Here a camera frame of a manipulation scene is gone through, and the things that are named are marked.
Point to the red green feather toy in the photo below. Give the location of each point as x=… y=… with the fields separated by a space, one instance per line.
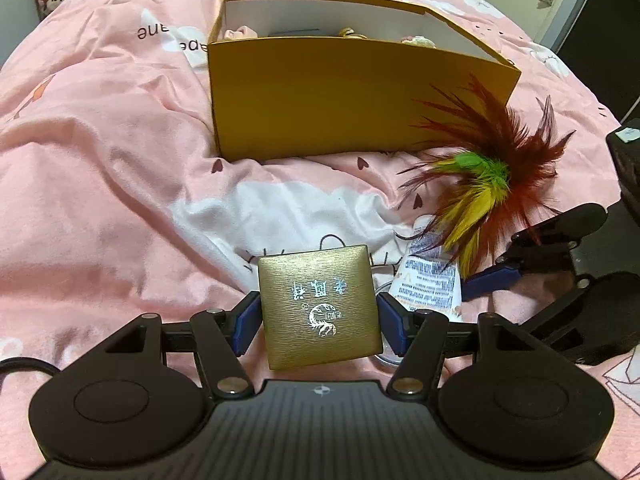
x=480 y=165

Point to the yellow cardboard box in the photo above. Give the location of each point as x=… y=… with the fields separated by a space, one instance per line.
x=325 y=95

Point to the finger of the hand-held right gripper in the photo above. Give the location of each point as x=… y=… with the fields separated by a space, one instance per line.
x=495 y=277
x=575 y=222

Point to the pink printed blanket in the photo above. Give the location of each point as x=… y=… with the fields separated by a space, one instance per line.
x=100 y=160

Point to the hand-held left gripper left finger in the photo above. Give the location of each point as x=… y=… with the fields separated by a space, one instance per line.
x=245 y=322

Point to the gold brushed box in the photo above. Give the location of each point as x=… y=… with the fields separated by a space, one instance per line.
x=320 y=310

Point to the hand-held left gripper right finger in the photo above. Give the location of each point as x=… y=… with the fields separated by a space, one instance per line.
x=392 y=322

